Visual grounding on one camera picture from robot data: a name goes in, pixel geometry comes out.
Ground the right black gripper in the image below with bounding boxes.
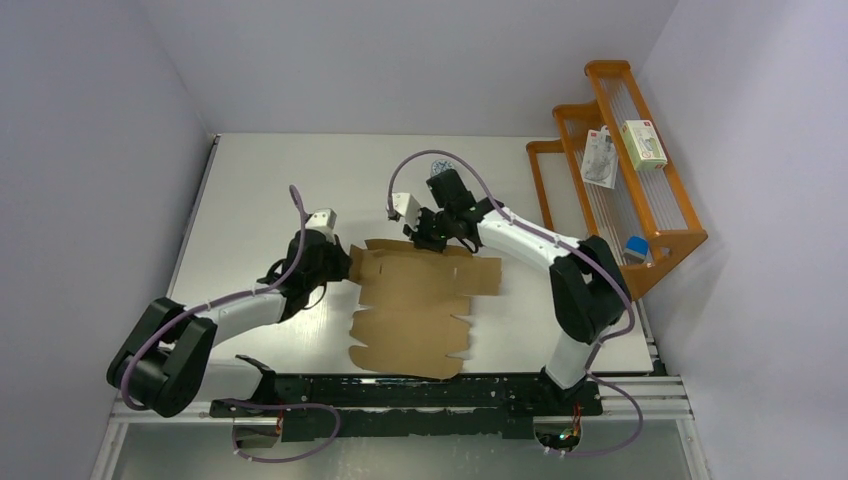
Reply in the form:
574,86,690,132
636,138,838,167
403,205,454,254

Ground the brown cardboard box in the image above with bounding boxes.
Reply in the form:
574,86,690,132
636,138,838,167
348,239,502,380

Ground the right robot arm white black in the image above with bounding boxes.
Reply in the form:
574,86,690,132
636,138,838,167
387,170,632,414

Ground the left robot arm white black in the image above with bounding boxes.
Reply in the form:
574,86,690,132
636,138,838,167
106,229,353,418

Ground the small blue white box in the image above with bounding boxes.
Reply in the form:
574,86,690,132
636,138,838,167
623,236,649,264

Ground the white green product box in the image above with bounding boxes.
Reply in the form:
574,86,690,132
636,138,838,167
620,119,668,171

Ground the blue white round tin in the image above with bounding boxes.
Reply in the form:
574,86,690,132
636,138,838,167
430,158,455,177

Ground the white blister package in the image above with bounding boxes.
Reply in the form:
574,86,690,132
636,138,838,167
580,125,618,190

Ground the orange wooden rack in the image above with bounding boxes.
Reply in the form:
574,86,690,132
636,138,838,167
526,60,708,300

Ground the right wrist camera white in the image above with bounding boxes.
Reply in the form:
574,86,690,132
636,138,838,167
388,192,421,230

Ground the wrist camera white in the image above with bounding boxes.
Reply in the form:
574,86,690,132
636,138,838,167
388,192,421,230
306,208,337,237

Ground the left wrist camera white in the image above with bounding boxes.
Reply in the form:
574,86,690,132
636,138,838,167
306,208,337,237

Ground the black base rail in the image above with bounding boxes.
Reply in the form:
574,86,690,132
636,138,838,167
209,372,603,442

